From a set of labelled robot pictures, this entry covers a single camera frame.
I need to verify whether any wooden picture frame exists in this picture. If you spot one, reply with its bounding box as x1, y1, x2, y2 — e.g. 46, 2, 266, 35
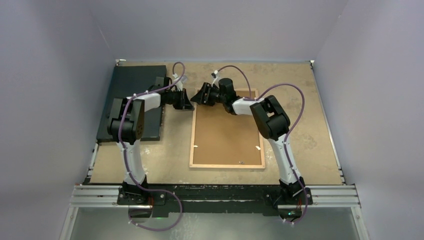
188, 87, 267, 170

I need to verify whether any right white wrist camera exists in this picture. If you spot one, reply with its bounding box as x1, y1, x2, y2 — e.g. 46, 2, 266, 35
211, 70, 221, 86

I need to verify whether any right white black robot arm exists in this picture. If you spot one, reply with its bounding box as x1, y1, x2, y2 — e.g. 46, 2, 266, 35
190, 78, 308, 204

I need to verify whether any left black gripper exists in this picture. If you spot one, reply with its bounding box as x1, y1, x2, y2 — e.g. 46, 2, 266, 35
165, 88, 194, 111

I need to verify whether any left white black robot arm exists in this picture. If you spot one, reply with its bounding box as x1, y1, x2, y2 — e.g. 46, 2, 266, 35
107, 73, 194, 205

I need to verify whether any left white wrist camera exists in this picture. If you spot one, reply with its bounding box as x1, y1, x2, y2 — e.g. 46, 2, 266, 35
172, 73, 188, 91

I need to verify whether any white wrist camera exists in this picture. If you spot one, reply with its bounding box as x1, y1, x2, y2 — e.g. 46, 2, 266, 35
172, 73, 188, 91
211, 70, 221, 86

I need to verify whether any black flat box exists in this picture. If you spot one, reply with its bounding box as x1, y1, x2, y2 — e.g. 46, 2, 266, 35
96, 65, 167, 143

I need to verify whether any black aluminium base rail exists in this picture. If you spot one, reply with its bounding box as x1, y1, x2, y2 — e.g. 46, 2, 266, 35
69, 184, 361, 218

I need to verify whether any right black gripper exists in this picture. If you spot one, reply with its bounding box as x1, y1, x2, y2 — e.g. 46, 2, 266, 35
190, 83, 226, 107

